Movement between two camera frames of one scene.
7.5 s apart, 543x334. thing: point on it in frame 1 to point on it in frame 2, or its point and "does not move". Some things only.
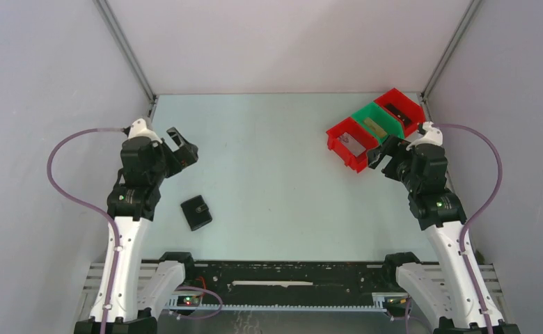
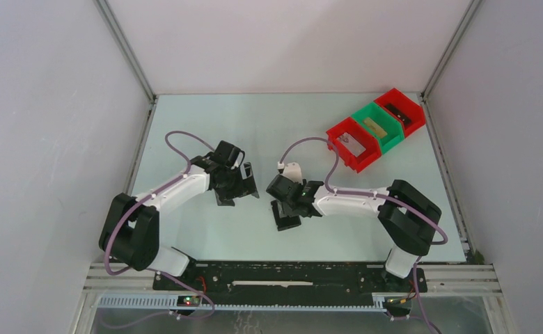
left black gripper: x=184 y=156 to x=246 y=186
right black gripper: x=392 y=146 to x=284 y=209
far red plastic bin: x=397 y=103 does not move
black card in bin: x=397 y=113 does not move
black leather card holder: x=197 y=212 to x=286 y=222
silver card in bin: x=352 y=144 does not move
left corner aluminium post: x=109 y=21 does not move
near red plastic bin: x=352 y=129 does not move
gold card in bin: x=371 y=124 does not move
